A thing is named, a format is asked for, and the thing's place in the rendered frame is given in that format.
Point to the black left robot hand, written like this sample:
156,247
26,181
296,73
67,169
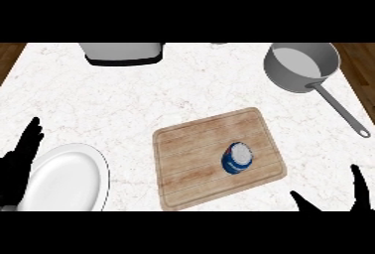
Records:
20,165

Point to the grey and black appliance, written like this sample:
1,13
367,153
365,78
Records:
122,53

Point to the blue and white can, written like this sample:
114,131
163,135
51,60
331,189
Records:
238,158

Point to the wooden cutting board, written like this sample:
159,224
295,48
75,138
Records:
196,158

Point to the white oval plate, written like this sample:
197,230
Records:
66,180

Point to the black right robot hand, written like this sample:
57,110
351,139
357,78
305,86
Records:
362,195

